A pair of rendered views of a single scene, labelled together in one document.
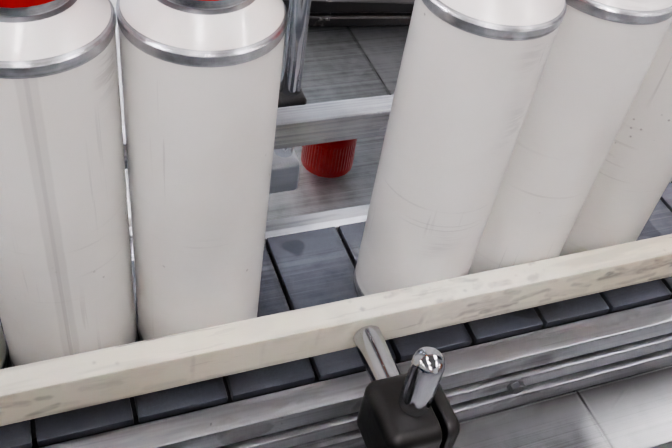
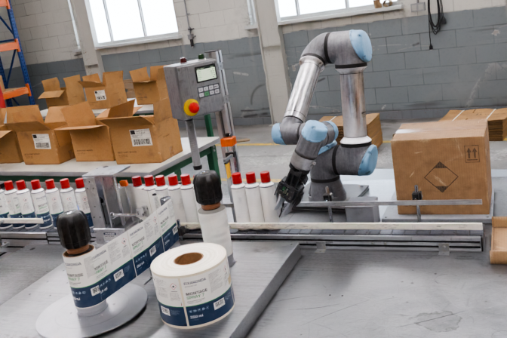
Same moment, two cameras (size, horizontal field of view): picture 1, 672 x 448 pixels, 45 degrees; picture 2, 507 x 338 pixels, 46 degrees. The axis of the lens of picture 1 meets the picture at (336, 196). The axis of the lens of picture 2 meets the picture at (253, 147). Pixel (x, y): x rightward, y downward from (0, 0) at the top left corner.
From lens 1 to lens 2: 195 cm
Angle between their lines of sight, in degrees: 53
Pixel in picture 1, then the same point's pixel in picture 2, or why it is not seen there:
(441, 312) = (238, 225)
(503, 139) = (238, 201)
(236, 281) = not seen: hidden behind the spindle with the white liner
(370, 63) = (292, 216)
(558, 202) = (252, 213)
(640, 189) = (266, 214)
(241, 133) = not seen: hidden behind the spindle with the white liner
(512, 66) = (235, 192)
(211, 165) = not seen: hidden behind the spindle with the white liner
